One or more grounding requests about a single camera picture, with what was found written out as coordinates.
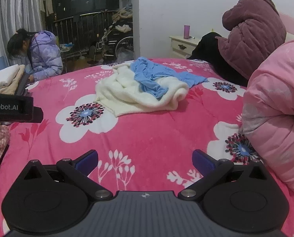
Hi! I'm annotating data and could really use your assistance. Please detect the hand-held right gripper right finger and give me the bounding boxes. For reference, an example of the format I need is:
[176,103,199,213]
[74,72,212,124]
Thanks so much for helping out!
[178,150,268,200]

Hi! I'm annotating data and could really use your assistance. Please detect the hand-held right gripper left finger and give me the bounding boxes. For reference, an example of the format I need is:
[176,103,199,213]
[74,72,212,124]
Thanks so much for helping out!
[21,150,113,200]

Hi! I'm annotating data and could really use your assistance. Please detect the blue t-shirt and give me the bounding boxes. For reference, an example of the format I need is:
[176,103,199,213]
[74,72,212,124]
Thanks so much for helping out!
[131,56,209,100]

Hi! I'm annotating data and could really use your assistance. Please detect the small white beige clothes stack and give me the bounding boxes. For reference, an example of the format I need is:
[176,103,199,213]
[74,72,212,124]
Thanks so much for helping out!
[0,64,31,97]

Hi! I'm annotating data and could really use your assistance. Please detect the pink floral blanket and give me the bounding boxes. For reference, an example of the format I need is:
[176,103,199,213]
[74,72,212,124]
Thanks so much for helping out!
[0,58,294,237]

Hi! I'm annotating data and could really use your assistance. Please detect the white fleece garment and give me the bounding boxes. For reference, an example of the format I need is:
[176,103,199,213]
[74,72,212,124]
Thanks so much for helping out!
[94,60,189,118]

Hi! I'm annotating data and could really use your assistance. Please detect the pink quilt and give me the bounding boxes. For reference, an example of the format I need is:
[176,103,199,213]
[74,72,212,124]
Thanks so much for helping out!
[242,38,294,204]

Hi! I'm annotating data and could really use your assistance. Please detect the grey curtain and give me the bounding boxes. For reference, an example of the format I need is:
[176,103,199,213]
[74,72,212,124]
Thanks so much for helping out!
[0,0,46,37]

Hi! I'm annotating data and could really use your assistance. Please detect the metal railing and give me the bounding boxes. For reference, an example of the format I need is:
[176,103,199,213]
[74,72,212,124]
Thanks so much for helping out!
[47,11,109,60]

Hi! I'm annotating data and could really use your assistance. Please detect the clear plastic bag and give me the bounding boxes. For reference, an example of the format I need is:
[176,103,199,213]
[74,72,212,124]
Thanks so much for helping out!
[116,47,134,61]

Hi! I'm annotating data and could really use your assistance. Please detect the cream nightstand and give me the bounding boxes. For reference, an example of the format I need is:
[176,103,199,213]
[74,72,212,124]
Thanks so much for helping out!
[169,35,203,60]

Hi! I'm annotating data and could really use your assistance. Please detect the wheelchair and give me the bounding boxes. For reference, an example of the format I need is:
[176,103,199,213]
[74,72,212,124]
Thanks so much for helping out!
[101,25,134,63]

